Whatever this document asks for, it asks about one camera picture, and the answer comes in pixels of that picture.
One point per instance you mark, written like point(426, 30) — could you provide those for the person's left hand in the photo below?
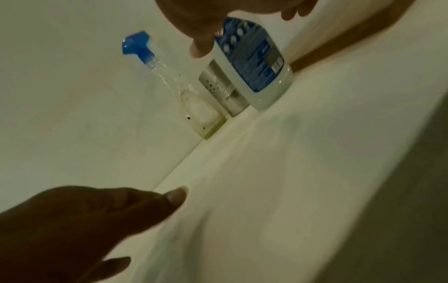
point(206, 16)

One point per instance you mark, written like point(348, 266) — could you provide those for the person's right hand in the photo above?
point(59, 235)

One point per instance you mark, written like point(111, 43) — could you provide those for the white bottle with blue label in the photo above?
point(257, 66)

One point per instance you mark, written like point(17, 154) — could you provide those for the clear spray bottle blue trigger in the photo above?
point(196, 110)

